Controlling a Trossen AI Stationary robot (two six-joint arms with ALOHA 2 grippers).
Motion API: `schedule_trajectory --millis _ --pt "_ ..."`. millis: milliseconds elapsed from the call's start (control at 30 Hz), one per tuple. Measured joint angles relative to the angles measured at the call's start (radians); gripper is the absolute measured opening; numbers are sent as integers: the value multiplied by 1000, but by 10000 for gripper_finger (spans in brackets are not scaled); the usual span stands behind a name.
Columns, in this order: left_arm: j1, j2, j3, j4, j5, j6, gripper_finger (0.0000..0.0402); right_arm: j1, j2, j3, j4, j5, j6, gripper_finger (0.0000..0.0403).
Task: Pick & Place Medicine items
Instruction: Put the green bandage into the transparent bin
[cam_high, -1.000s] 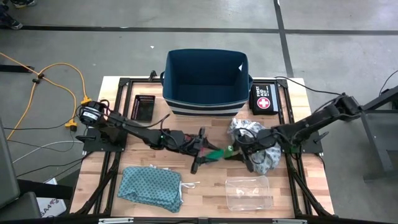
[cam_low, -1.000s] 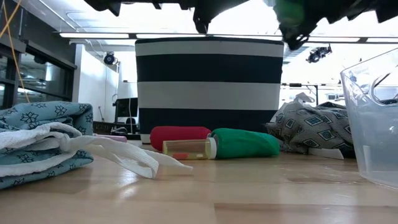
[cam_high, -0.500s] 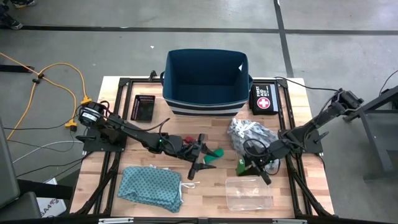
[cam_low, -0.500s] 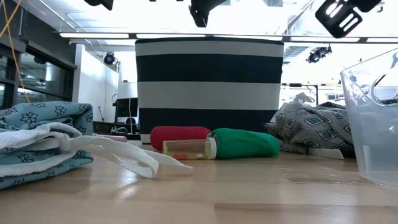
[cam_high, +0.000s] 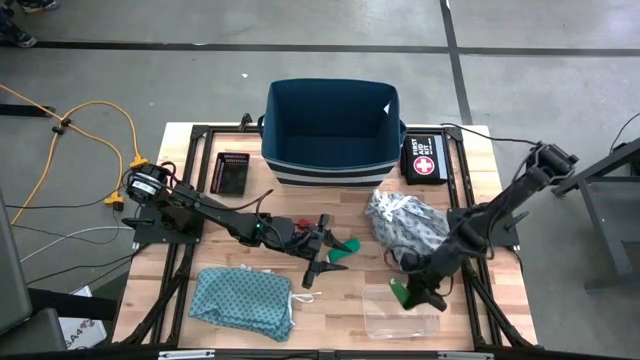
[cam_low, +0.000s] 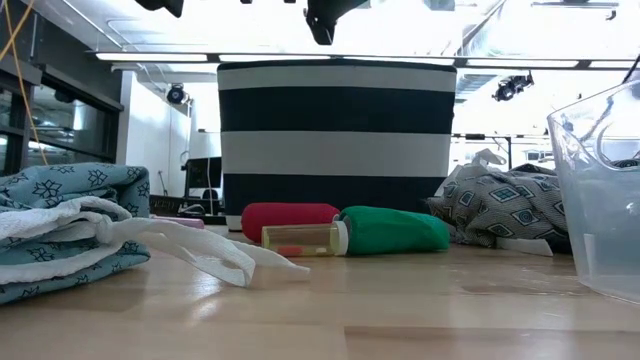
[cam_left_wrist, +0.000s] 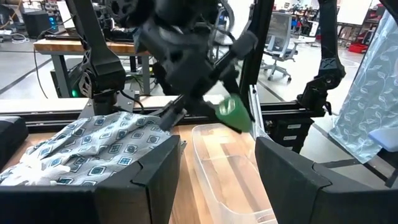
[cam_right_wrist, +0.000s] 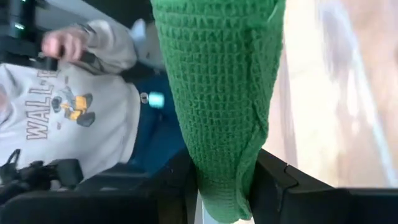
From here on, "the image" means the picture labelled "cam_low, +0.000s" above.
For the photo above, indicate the grey patterned gown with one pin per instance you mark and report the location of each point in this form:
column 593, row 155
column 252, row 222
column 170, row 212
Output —
column 500, row 205

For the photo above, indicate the navy white striped fabric basket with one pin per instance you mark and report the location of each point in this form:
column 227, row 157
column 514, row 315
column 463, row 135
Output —
column 335, row 150

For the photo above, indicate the green bandage roll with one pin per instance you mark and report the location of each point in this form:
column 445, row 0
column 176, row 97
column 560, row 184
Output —
column 395, row 230

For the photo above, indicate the clear plastic container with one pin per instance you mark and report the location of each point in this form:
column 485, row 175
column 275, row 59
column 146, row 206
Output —
column 600, row 225

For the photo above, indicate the dark computer monitor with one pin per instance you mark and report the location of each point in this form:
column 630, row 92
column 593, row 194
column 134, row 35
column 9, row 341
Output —
column 202, row 172

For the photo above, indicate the yellow white-capped pill bottle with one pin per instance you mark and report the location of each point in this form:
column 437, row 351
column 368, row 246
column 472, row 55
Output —
column 300, row 240

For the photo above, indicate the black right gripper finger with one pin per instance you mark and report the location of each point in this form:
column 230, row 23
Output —
column 322, row 20

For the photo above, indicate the red bandage roll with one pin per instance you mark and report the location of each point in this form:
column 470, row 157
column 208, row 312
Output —
column 285, row 214

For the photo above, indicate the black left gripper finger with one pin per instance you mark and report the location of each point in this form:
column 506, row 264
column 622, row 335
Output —
column 165, row 6

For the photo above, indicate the pink medicine container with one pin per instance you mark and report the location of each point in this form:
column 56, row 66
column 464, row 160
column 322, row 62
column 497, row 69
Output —
column 180, row 221

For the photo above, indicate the black ceiling camera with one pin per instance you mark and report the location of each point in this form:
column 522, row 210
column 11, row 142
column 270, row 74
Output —
column 510, row 87
column 176, row 94

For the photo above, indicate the teal patterned gown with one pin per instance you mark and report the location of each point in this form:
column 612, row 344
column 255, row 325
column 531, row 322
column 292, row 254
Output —
column 60, row 190

